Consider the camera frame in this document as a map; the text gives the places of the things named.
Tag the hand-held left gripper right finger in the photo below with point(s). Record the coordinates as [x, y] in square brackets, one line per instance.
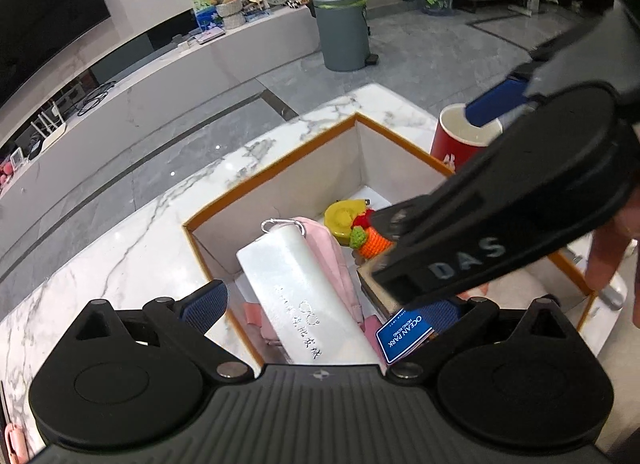
[445, 314]

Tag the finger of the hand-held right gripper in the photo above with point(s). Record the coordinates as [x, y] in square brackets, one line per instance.
[495, 102]

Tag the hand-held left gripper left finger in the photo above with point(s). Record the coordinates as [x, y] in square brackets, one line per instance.
[210, 304]

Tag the blue paper tag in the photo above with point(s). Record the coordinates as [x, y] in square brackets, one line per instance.
[402, 336]

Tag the brown paper box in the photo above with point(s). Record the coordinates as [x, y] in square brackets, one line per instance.
[372, 294]

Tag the white long case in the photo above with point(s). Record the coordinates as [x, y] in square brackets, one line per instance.
[300, 294]

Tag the orange crochet carrot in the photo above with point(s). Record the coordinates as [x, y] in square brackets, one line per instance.
[375, 241]

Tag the orange storage box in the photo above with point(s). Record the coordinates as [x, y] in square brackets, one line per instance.
[400, 169]

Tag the pink zip pouch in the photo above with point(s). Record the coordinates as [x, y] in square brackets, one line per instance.
[325, 249]

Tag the yellow tape measure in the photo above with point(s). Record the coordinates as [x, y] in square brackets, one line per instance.
[342, 216]

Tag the person's right hand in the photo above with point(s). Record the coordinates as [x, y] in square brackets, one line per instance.
[607, 256]

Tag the red paper cup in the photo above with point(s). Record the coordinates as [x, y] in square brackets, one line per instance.
[460, 144]

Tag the grey pedal trash can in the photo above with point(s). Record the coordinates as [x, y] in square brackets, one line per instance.
[345, 29]

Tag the white marble media console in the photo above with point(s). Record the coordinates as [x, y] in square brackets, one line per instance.
[150, 94]

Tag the white wifi router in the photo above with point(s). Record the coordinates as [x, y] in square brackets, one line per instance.
[50, 129]

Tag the white desk clock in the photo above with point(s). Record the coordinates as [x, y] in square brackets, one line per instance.
[17, 160]

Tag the pink selfie stick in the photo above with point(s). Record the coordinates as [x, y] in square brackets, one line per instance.
[14, 444]

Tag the pink gift boxes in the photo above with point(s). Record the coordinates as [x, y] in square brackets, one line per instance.
[6, 169]

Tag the tablet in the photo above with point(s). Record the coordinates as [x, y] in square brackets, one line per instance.
[210, 35]

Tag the green blue picture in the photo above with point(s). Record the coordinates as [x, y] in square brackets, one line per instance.
[205, 14]

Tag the black curved television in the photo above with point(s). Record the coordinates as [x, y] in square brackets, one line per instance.
[45, 19]

